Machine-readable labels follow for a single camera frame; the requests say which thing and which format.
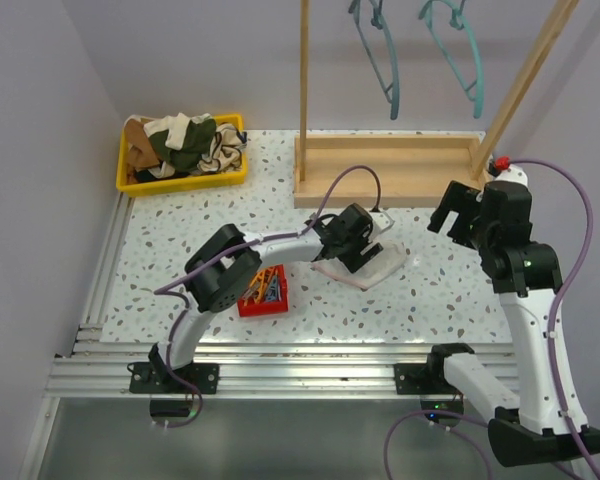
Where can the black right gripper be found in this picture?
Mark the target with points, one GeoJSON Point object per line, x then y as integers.
{"type": "Point", "coordinates": [472, 200]}

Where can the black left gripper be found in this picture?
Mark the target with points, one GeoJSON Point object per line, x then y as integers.
{"type": "Point", "coordinates": [359, 259]}

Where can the white pink-trimmed underwear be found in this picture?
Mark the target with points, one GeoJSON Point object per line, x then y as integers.
{"type": "Point", "coordinates": [392, 258]}

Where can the grey-blue clothes hanger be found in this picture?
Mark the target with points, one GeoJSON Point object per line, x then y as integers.
{"type": "Point", "coordinates": [377, 41]}

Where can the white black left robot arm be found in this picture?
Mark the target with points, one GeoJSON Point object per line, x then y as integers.
{"type": "Point", "coordinates": [221, 271]}

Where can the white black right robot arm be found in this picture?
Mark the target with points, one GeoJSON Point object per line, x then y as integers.
{"type": "Point", "coordinates": [543, 422]}

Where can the wooden hanger rack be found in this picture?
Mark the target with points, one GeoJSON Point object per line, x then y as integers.
{"type": "Point", "coordinates": [406, 170]}

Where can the pile of coloured clothespins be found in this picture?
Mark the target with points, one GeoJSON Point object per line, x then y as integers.
{"type": "Point", "coordinates": [265, 287]}

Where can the red plastic bin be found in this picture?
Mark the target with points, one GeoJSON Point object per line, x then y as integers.
{"type": "Point", "coordinates": [270, 308]}

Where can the yellow plastic laundry tray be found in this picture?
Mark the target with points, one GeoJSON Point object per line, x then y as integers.
{"type": "Point", "coordinates": [183, 184]}

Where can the pile of mixed clothes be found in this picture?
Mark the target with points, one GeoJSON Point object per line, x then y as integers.
{"type": "Point", "coordinates": [180, 146]}

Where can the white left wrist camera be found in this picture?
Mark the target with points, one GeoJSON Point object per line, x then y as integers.
{"type": "Point", "coordinates": [382, 222]}

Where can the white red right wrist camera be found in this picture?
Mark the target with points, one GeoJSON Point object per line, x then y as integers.
{"type": "Point", "coordinates": [502, 169]}

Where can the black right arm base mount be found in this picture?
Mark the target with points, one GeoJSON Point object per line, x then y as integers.
{"type": "Point", "coordinates": [428, 378]}

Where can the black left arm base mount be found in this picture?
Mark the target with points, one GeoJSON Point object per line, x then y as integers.
{"type": "Point", "coordinates": [153, 377]}

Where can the aluminium rail frame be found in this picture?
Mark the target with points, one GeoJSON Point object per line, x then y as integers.
{"type": "Point", "coordinates": [334, 341]}

